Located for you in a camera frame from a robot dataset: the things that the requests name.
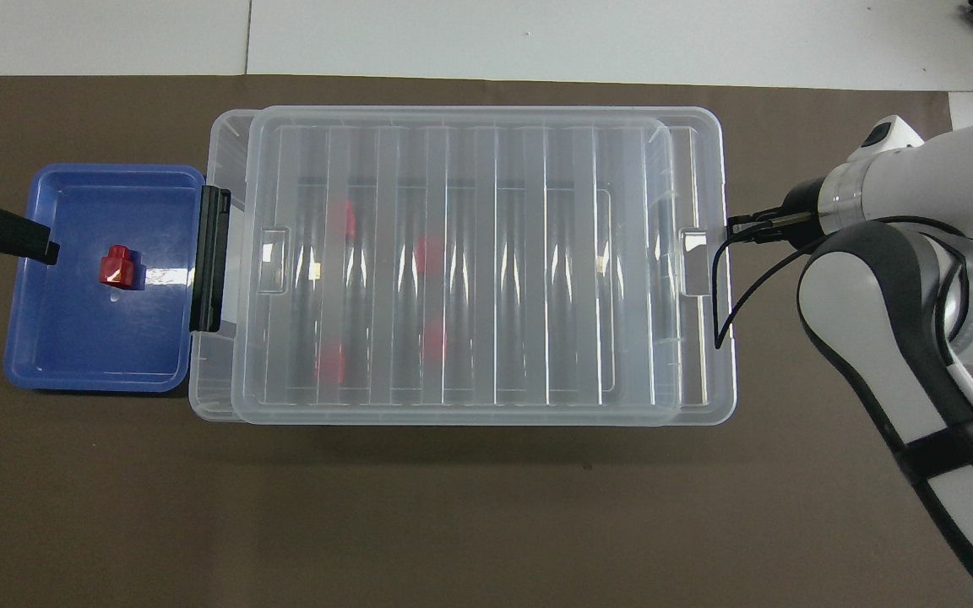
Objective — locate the clear plastic storage box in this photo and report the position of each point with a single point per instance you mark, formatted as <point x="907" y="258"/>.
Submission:
<point x="214" y="365"/>

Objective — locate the red block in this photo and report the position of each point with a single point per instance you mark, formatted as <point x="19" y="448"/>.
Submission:
<point x="436" y="340"/>
<point x="343" y="221"/>
<point x="119" y="268"/>
<point x="429" y="253"/>
<point x="330" y="363"/>

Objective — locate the brown paper mat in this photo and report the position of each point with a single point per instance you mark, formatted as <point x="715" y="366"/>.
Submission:
<point x="453" y="523"/>

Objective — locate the blue plastic tray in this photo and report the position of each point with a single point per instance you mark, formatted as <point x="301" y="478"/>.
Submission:
<point x="73" y="338"/>

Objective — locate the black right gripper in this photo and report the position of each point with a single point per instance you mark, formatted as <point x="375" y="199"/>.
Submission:
<point x="807" y="215"/>

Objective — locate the clear ribbed plastic lid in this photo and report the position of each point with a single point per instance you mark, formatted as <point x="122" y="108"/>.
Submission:
<point x="495" y="279"/>

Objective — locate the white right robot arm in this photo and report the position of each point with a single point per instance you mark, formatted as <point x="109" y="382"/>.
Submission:
<point x="875" y="279"/>

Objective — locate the black box latch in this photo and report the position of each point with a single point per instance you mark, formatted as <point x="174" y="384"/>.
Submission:
<point x="209" y="270"/>

